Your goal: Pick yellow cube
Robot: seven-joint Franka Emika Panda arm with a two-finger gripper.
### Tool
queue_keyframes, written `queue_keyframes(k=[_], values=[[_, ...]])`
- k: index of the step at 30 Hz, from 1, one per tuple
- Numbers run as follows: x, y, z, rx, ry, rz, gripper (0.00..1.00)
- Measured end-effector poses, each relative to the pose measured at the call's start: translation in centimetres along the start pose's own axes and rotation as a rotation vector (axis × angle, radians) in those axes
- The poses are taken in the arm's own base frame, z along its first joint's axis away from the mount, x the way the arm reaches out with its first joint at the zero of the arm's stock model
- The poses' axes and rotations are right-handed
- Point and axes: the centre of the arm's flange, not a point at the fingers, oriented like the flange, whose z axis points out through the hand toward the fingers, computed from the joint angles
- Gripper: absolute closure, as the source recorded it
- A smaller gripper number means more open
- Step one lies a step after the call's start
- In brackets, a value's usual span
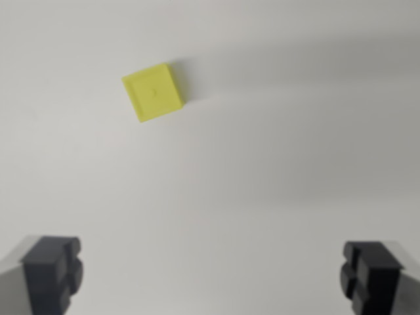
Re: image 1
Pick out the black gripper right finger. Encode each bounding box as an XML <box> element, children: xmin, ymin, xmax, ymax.
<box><xmin>339</xmin><ymin>240</ymin><xmax>420</xmax><ymax>315</ymax></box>

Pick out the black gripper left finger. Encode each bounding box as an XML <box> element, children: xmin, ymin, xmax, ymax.
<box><xmin>0</xmin><ymin>234</ymin><xmax>85</xmax><ymax>315</ymax></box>

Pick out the yellow cube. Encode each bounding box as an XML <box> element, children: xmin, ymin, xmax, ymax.
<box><xmin>121</xmin><ymin>62</ymin><xmax>184</xmax><ymax>124</ymax></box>

